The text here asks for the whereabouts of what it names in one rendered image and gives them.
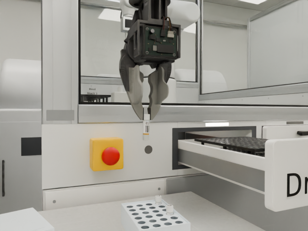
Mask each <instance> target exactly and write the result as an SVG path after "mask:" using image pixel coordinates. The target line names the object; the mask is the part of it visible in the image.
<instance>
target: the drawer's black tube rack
mask: <svg viewBox="0 0 308 231"><path fill-rule="evenodd" d="M267 140H268V139H264V138H256V137H218V138H197V139H194V141H197V142H201V144H202V145H204V143H209V144H214V145H219V146H223V148H221V149H227V150H231V151H236V152H241V153H246V154H252V155H256V156H261V157H265V151H264V152H251V151H248V148H256V147H265V142H266V141H267Z"/></svg>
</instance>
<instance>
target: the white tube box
mask: <svg viewBox="0 0 308 231"><path fill-rule="evenodd" d="M167 205H168V203H167V202H165V201H164V200H163V199H161V204H155V200H147V201H139V202H130V203H121V223H122V225H123V227H124V229H125V231H191V223H190V222H189V221H188V220H187V219H185V218H184V217H183V216H182V215H181V214H180V213H178V212H177V211H176V210H175V209H173V215H167V214H166V206H167Z"/></svg>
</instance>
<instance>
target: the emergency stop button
mask: <svg viewBox="0 0 308 231"><path fill-rule="evenodd" d="M101 158H102V161H103V162H104V163H105V164H106V165H115V164H116V163H117V162H118V161H119V159H120V153H119V151H118V150H117V149H116V148H114V147H108V148H106V149H105V150H104V151H103V152H102V155H101Z"/></svg>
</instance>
